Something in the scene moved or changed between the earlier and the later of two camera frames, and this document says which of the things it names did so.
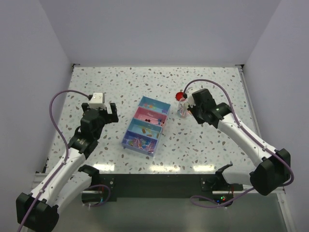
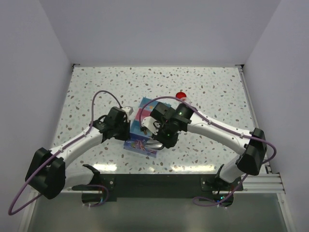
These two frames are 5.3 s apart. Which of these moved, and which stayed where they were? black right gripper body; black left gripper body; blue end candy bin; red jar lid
Moved: black right gripper body; black left gripper body
Stayed: red jar lid; blue end candy bin
